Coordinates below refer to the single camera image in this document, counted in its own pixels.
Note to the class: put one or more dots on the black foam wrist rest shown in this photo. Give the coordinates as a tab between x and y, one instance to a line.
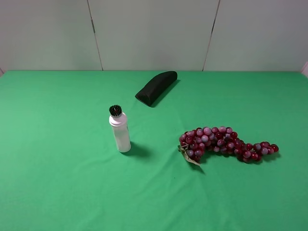
156	87

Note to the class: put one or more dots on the green tablecloth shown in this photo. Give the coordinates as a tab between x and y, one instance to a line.
60	169

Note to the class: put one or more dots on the white bottle with brush cap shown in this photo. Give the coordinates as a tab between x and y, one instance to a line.
119	124

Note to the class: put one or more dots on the red artificial grape bunch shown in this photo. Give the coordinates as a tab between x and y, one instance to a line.
194	144

